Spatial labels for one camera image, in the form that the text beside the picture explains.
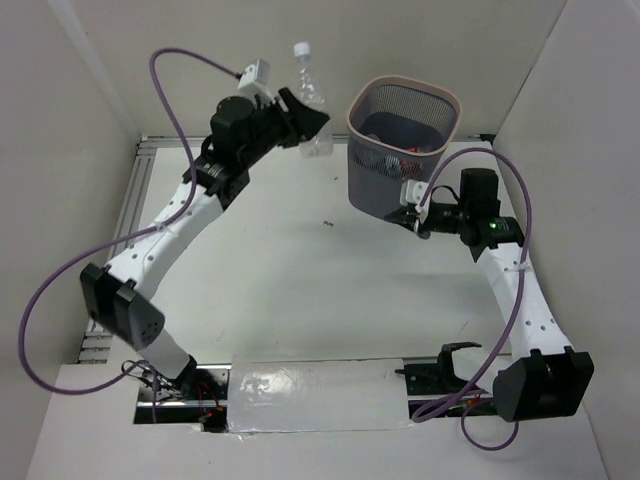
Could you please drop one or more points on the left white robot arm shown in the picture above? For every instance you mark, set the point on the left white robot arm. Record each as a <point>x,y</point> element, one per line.
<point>118,295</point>

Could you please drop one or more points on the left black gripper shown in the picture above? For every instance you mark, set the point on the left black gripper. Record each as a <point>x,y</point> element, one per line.
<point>288,118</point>

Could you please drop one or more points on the grey mesh waste bin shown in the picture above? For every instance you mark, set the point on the grey mesh waste bin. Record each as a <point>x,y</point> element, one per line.
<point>391,113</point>

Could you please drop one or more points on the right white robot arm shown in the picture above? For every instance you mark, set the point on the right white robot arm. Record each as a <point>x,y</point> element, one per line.
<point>544,376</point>

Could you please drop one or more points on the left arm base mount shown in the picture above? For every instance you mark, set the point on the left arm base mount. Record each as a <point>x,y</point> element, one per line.
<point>202,400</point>

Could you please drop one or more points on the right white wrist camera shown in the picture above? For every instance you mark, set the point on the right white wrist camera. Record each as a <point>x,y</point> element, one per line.
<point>416,195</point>

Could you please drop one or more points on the clear unlabelled plastic bottle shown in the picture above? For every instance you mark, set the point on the clear unlabelled plastic bottle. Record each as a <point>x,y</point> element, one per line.
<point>309,93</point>

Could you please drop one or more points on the shiny tape sheet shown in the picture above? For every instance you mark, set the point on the shiny tape sheet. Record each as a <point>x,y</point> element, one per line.
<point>319,396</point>

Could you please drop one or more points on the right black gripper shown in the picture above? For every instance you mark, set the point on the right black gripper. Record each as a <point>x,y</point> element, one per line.
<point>404,217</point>

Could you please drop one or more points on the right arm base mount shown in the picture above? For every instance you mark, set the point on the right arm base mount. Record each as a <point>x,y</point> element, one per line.
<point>429,379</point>

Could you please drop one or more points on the green blue label bottle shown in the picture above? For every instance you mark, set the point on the green blue label bottle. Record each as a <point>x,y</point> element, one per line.
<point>379,161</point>

